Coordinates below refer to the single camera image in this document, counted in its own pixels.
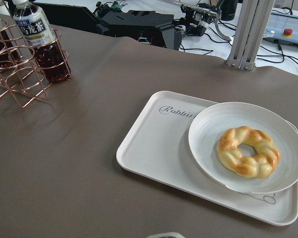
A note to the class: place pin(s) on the tea bottle with label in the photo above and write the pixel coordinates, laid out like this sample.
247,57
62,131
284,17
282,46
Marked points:
37,33

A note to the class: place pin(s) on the cream rectangular tray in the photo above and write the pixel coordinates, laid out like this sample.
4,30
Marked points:
157,147

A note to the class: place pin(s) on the black device box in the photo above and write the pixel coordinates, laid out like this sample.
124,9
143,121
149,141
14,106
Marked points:
148,27

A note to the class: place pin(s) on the white round plate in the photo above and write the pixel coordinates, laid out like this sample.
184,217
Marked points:
212,122

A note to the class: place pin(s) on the black thermos bottle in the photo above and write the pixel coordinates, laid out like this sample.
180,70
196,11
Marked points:
228,9

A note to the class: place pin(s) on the blue teach pendant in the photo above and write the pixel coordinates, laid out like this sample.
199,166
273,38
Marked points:
282,28

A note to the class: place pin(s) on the braided ring bread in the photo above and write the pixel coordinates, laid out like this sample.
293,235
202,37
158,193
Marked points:
248,152

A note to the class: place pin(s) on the copper wire bottle rack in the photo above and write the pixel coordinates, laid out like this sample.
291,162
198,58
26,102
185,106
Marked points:
25,81

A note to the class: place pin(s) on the aluminium frame post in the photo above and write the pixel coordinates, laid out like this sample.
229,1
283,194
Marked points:
252,22

